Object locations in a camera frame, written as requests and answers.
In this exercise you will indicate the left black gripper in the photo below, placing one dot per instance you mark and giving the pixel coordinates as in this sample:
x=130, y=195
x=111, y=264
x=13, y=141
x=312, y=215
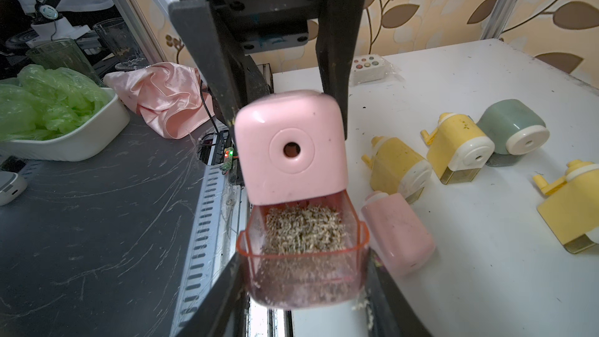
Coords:
x=217, y=33

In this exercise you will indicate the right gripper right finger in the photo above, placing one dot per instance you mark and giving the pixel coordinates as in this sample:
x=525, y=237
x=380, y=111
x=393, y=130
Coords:
x=388, y=311

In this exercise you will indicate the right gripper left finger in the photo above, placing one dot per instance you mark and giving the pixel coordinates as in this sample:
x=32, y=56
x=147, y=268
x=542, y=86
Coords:
x=212, y=316

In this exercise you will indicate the pink sharpener front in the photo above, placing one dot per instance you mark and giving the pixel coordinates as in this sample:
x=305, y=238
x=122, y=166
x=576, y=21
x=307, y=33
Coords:
x=402, y=240

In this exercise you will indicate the pink sharpener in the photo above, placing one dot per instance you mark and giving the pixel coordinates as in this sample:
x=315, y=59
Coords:
x=402, y=240
x=291, y=147

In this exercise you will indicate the yellow sharpener front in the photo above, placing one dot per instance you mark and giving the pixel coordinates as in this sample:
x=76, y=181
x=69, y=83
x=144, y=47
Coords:
x=397, y=168

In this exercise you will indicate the yellow sharpener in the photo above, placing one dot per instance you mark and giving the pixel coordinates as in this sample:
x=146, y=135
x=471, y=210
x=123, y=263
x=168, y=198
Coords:
x=397, y=168
x=570, y=209
x=457, y=148

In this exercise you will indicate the yellow sharpener middle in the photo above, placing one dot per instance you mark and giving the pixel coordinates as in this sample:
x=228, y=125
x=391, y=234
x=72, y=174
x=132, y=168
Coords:
x=457, y=148

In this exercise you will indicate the yellow sharpener back right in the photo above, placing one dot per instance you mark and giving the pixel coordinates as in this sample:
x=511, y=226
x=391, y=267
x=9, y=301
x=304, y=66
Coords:
x=570, y=209

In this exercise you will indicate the green pencil sharpener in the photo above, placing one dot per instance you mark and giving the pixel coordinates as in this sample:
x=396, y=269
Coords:
x=515, y=129

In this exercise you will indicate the white button remote box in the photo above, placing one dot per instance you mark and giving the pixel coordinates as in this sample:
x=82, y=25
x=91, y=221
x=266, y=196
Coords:
x=370, y=68

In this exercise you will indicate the pink cloth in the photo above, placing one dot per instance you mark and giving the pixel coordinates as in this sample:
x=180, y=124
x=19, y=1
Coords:
x=169, y=97

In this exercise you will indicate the white bowl green bags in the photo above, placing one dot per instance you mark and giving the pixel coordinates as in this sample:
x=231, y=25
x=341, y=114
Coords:
x=58, y=115

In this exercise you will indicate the slotted grey cable duct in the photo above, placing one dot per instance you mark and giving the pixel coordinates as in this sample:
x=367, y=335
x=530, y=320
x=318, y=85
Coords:
x=204, y=249

